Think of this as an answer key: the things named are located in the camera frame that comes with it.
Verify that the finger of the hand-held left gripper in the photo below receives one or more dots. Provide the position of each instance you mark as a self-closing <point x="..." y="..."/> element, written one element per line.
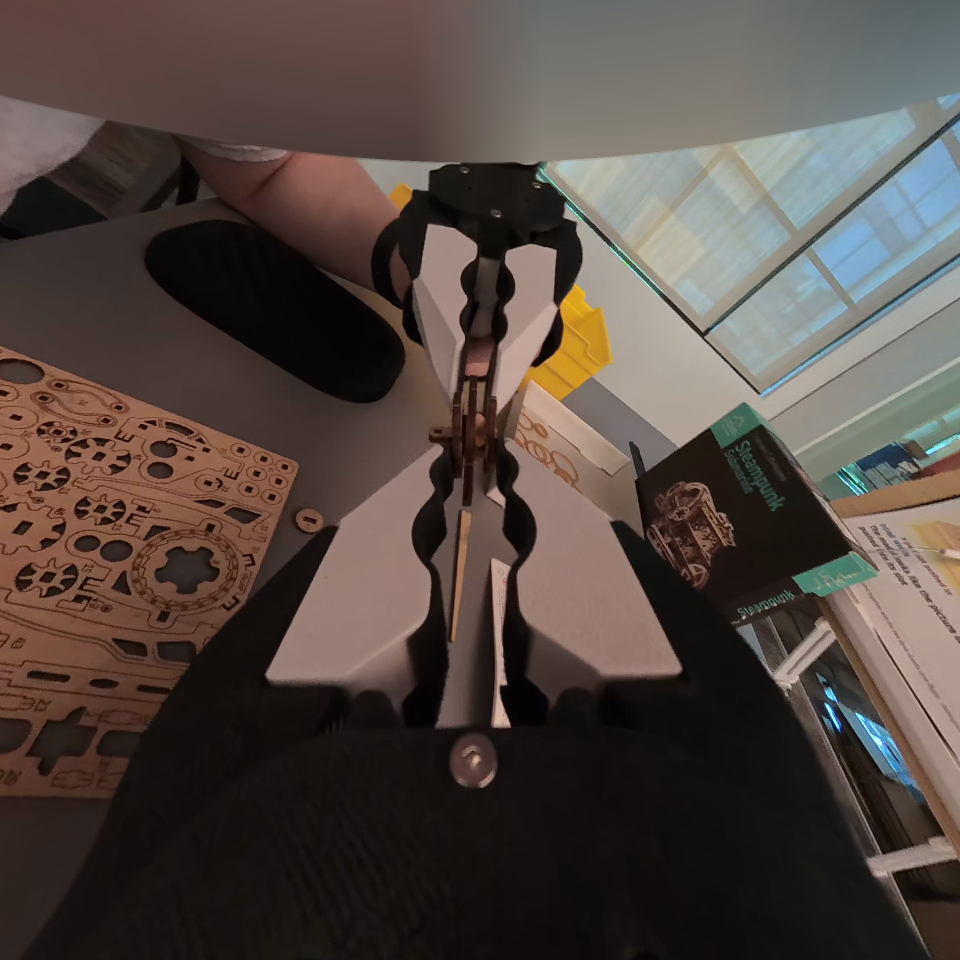
<point x="536" y="300"/>
<point x="439" y="300"/>

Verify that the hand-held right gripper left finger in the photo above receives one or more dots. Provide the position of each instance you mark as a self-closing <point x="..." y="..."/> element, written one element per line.
<point x="360" y="600"/>

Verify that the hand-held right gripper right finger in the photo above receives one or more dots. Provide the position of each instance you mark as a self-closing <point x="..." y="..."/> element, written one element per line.
<point x="592" y="600"/>

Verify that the wooden model assembly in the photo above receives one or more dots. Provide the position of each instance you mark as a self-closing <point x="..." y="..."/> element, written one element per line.
<point x="461" y="442"/>

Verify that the person's left forearm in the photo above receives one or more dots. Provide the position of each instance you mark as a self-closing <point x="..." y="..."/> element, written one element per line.
<point x="300" y="202"/>

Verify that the black model kit box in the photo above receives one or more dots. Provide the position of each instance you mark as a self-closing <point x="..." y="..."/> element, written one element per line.
<point x="720" y="510"/>

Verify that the wooden parts sheet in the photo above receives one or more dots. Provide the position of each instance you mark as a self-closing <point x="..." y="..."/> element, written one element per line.
<point x="112" y="562"/>

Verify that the person's left hand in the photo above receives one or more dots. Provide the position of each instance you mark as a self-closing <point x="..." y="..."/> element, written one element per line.
<point x="478" y="364"/>

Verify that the yellow plastic bin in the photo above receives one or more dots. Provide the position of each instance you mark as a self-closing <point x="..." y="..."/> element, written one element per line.
<point x="581" y="345"/>

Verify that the instruction booklet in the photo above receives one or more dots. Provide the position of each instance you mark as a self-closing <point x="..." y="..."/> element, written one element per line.
<point x="501" y="622"/>

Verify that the small wooden disc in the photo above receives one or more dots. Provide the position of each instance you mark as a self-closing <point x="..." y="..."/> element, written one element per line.
<point x="308" y="520"/>

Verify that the thin wooden stick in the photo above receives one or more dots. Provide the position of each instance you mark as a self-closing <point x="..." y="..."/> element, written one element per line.
<point x="459" y="570"/>

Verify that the pile of rubber bands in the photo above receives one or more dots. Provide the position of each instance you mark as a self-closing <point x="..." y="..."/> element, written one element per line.
<point x="551" y="457"/>

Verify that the white cardboard box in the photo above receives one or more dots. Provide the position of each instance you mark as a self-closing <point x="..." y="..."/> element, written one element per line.
<point x="592" y="442"/>

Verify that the black wrist rest pad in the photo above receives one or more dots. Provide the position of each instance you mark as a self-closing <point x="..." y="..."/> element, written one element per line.
<point x="277" y="307"/>

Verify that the white metal rack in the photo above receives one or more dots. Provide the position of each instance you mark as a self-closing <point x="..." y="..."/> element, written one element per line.
<point x="806" y="652"/>

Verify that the window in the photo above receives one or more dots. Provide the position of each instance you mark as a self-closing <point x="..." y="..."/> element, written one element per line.
<point x="787" y="210"/>

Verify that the white instruction board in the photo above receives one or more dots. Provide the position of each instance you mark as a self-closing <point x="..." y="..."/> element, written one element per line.
<point x="915" y="600"/>

